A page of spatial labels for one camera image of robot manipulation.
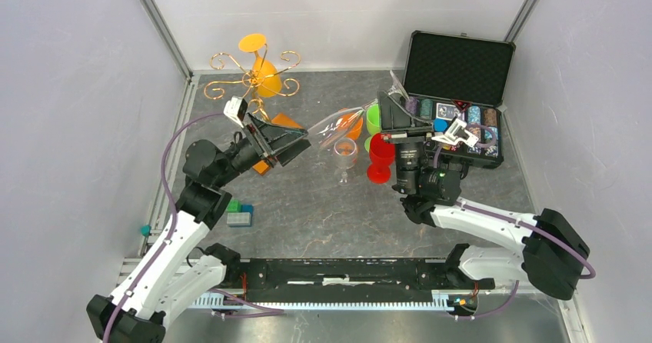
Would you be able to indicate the green plastic wine glass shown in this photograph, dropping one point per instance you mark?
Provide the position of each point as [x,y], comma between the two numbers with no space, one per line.
[373,124]

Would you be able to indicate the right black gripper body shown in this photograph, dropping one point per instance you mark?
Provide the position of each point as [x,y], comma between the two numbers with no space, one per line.
[408,164]

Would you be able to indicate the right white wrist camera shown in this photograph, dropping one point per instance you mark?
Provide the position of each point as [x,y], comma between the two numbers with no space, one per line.
[457,132]

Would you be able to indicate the playing card deck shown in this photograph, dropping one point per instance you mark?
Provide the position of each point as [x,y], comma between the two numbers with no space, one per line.
[447,112]

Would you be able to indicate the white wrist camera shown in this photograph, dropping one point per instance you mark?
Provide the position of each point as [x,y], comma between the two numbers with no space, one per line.
[235,110]
[457,132]

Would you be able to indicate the black poker chip case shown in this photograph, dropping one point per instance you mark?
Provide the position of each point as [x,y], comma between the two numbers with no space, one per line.
[470,73]

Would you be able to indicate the green toy brick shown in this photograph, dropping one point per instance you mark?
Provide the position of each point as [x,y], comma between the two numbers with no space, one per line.
[234,206]

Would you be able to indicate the yellow-orange plastic wine glass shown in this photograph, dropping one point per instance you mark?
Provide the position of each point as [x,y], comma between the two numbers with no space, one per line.
[263,77]

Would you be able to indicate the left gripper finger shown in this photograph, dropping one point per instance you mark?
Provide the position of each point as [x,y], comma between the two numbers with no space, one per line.
[285,135]
[292,151]

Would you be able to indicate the teal clip on rail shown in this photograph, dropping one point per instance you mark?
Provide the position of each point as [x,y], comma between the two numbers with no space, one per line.
[145,230]

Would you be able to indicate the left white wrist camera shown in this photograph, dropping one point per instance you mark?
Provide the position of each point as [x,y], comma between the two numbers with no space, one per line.
[235,110]

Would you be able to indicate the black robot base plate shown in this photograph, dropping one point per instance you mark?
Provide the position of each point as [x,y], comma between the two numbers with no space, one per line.
[347,280]

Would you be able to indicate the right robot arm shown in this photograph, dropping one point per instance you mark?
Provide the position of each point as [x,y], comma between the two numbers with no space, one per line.
[542,249]

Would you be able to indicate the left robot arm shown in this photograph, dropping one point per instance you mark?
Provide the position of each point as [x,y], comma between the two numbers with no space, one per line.
[152,297]

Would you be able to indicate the grey toy brick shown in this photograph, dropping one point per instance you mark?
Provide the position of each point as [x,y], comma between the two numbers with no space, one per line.
[239,219]

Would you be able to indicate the clear wine glass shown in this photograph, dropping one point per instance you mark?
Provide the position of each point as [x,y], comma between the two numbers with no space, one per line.
[345,153]
[321,135]

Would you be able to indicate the blue toy brick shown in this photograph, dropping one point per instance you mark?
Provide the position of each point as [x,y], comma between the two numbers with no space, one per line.
[246,208]

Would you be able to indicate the orange plastic wine glass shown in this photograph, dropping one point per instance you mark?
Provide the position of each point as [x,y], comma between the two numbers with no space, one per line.
[346,121]

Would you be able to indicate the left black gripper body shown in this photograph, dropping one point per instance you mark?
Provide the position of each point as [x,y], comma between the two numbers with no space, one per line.
[244,154]

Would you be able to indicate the clear wine glass back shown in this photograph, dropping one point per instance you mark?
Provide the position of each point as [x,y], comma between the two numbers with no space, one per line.
[321,135]

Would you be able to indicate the blue poker chip disc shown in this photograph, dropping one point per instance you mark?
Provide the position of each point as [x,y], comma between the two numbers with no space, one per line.
[440,125]

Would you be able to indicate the red plastic wine glass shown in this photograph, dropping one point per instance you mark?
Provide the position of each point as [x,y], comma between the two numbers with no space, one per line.
[382,155]

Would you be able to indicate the gold wire glass rack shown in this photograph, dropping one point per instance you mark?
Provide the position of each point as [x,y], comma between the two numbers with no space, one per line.
[289,86]

